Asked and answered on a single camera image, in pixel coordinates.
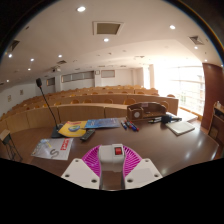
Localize wooden shelf unit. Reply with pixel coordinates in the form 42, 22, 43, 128
208, 100, 224, 148

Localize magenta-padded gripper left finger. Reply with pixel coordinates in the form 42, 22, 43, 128
61, 144, 102, 190

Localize red marker pen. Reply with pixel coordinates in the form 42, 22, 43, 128
129, 120, 140, 132

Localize white notebook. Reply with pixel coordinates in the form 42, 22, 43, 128
165, 120, 196, 136

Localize white charger with red switch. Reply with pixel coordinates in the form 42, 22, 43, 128
98, 143, 125, 174

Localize rows of wooden auditorium seats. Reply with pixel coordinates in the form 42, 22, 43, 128
0, 84, 181, 134

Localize black gooseneck desk microphone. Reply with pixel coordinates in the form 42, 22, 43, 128
35, 77, 66, 139

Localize black remote control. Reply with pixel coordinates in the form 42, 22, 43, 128
79, 128, 96, 142

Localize large bright window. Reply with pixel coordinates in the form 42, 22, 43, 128
153, 64, 206, 116

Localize ceiling spotlights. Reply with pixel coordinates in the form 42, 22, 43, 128
6, 4, 201, 73

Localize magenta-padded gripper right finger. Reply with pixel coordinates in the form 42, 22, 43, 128
122, 144, 164, 190

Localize wooden desk organizer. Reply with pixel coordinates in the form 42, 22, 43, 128
126, 101, 168, 122

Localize blue booklet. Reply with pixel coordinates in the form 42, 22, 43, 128
84, 117, 121, 130

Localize white magazine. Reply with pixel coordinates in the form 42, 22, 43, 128
30, 137, 74, 161

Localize ceiling air vent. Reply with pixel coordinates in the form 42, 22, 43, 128
188, 35, 205, 46
92, 20, 125, 36
6, 39, 21, 53

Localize small black-legged stand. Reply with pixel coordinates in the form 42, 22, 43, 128
0, 128, 24, 163

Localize black desk device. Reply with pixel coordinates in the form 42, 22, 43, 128
148, 114, 183, 125

